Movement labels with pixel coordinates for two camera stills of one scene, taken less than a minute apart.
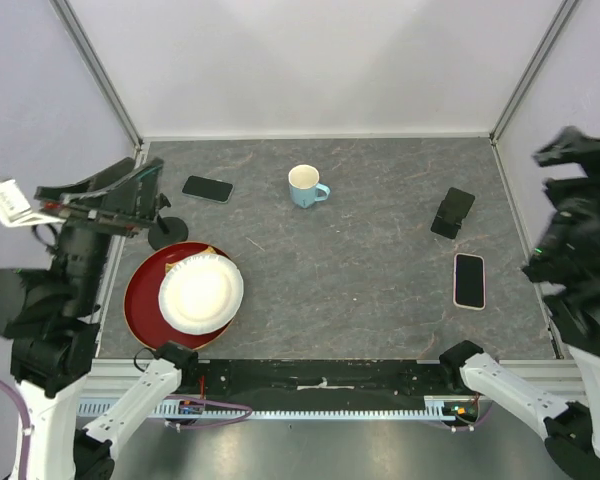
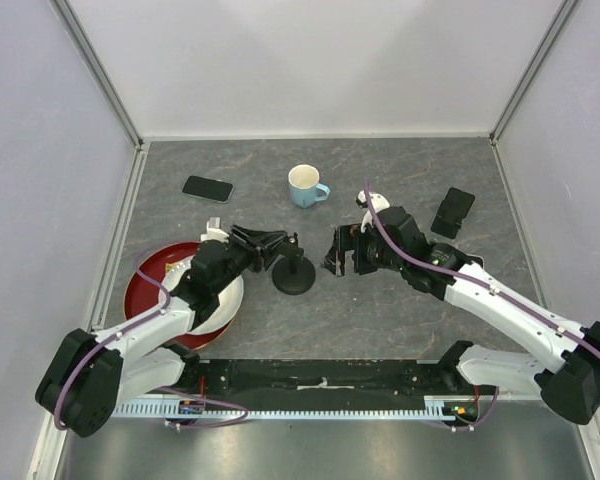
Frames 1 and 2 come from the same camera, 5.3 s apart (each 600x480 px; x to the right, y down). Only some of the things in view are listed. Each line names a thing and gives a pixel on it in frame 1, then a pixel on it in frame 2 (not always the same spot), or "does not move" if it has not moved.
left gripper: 131,190 → 267,242
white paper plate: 200,293 does not move
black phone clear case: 207,188 does not move
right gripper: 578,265 → 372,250
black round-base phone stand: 166,231 → 293,274
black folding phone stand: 452,212 does not move
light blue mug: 304,187 does not move
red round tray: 142,305 does not move
